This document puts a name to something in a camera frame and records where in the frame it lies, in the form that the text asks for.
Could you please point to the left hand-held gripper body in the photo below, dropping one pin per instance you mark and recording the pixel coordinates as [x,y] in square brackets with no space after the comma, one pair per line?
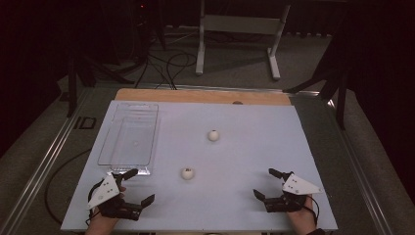
[106,191]

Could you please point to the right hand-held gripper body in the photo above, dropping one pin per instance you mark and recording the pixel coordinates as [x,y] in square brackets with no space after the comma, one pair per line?
[298,186]

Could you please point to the clear plastic tray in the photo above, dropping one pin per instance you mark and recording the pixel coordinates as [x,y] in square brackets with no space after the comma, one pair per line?
[130,143]

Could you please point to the white ping pong ball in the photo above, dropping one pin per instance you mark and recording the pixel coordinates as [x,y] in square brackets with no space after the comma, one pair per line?
[213,135]
[187,174]

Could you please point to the person's left hand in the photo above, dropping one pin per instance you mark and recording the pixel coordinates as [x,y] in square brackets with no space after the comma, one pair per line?
[99,225]

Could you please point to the person's right hand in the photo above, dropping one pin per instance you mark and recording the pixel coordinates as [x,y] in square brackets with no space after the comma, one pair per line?
[303,222]

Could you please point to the black tripod stand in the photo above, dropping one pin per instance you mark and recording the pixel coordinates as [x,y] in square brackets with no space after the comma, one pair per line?
[341,104]
[72,91]

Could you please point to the dark equipment rack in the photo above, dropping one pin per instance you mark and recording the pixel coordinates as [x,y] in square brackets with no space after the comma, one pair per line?
[143,19]

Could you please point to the aluminium floor rail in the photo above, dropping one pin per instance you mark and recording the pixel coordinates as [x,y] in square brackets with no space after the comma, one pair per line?
[371,196]
[46,160]
[228,88]

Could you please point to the white metal stand frame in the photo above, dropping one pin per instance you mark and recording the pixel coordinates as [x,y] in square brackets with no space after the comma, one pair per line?
[241,24]

